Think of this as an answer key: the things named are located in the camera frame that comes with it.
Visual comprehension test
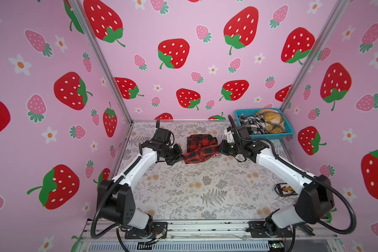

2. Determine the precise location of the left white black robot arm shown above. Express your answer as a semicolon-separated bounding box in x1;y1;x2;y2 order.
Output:
90;140;183;239

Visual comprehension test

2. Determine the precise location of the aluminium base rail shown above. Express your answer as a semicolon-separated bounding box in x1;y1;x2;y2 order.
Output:
81;219;339;242

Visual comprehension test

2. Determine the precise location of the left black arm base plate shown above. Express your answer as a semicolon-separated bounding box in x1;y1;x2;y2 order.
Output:
125;222;168;239

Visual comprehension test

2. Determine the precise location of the black device with orange label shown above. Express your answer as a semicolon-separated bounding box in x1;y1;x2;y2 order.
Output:
274;183;298;197

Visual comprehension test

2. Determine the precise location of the red black plaid shirt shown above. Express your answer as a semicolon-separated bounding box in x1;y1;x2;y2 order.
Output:
183;134;219;164

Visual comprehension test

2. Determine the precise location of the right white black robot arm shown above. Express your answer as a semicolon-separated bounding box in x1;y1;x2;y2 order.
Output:
217;139;357;237

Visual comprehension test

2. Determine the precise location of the black flat bracket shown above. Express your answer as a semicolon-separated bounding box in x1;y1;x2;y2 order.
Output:
297;224;316;236

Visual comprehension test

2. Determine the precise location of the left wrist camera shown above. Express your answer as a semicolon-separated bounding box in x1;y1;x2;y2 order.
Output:
152;119;175;147

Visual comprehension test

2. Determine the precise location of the white black plaid shirt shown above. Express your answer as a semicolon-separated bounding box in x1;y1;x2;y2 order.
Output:
238;114;268;135

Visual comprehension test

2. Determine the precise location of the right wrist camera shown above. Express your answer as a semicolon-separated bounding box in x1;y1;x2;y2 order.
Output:
224;115;252;144

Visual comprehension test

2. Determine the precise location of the teal plastic basket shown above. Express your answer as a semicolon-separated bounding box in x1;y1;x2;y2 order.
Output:
235;108;294;140

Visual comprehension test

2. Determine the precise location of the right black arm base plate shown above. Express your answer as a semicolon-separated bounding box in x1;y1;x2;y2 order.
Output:
246;221;293;238

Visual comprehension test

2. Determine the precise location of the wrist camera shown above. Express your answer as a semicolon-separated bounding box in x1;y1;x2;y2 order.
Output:
224;115;252;144
152;119;175;147

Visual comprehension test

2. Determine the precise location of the yellow plaid shirt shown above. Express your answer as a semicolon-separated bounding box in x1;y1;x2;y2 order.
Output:
255;109;287;134

